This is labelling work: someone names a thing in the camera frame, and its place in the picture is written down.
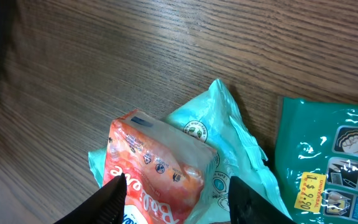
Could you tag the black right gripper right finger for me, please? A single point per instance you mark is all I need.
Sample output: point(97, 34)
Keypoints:
point(246, 206)

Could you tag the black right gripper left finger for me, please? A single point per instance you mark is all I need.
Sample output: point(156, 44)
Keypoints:
point(106, 206)

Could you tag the orange red tissue packet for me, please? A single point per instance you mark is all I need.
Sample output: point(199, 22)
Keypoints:
point(168, 173)

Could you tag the white teal wipes packet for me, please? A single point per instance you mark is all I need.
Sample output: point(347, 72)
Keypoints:
point(213, 117)

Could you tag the green 3M gloves packet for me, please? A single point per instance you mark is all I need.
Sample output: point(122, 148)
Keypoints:
point(316, 161)

